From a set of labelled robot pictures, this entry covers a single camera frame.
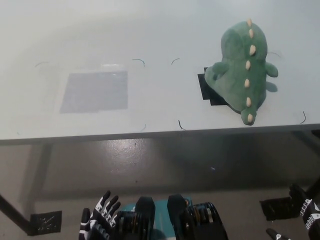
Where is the green plush dinosaur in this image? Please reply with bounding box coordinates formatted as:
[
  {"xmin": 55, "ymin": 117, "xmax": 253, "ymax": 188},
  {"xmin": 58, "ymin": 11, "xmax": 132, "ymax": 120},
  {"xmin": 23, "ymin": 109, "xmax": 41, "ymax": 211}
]
[{"xmin": 204, "ymin": 17, "xmax": 279, "ymax": 127}]

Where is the black tape square marker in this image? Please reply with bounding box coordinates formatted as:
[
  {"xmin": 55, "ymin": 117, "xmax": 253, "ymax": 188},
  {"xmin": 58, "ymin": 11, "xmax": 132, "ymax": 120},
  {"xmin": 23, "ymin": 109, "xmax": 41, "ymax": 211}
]
[{"xmin": 197, "ymin": 66, "xmax": 229, "ymax": 107}]

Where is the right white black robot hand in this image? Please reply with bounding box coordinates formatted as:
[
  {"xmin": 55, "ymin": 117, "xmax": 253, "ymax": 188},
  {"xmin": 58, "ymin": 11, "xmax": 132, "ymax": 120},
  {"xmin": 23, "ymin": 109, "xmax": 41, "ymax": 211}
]
[{"xmin": 266, "ymin": 183, "xmax": 320, "ymax": 240}]

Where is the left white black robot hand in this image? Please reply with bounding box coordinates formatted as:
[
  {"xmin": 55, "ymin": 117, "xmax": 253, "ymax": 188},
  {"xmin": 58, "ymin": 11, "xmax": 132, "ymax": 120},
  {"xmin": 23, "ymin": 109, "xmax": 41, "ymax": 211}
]
[{"xmin": 79, "ymin": 190, "xmax": 122, "ymax": 240}]

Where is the grey tape square marker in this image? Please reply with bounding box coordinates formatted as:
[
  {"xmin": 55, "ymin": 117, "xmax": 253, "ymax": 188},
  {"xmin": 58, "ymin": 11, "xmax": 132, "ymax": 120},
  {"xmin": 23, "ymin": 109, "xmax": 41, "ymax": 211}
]
[{"xmin": 59, "ymin": 70, "xmax": 129, "ymax": 114}]

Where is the black teal robot torso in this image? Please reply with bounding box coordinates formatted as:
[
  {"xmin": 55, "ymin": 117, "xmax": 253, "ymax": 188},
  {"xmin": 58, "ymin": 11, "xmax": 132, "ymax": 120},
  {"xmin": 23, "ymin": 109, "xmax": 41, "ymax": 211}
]
[{"xmin": 116, "ymin": 193, "xmax": 230, "ymax": 240}]

